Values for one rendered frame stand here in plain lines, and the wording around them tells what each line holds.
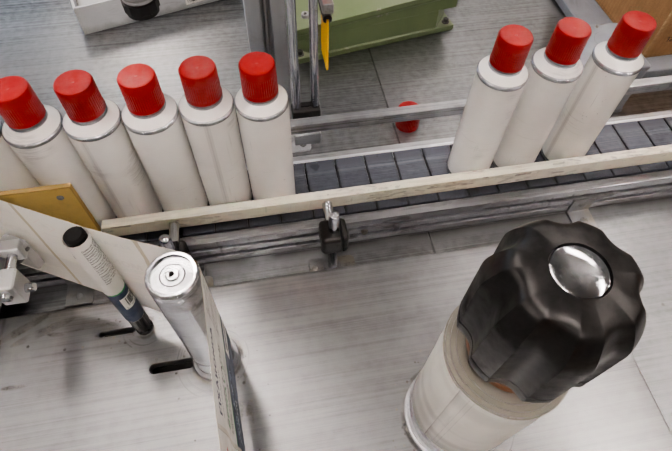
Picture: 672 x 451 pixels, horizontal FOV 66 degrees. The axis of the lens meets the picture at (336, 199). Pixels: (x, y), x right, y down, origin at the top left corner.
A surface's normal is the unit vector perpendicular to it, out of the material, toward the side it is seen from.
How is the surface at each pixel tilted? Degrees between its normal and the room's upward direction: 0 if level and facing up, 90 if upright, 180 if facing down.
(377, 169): 0
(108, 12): 90
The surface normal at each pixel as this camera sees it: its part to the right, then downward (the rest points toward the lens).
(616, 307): 0.04, -0.39
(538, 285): -0.18, -0.57
